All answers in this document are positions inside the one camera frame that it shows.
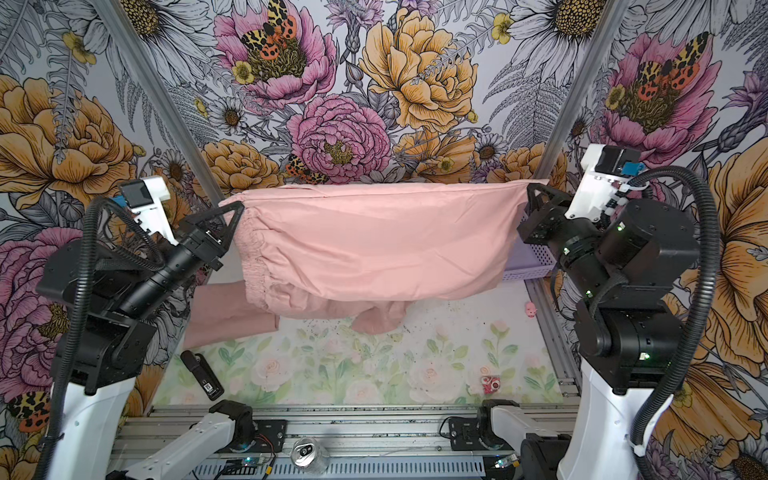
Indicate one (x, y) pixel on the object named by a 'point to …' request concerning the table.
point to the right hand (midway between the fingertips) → (524, 196)
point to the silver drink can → (308, 457)
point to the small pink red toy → (490, 384)
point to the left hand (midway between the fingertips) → (248, 217)
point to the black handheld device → (197, 364)
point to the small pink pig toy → (530, 309)
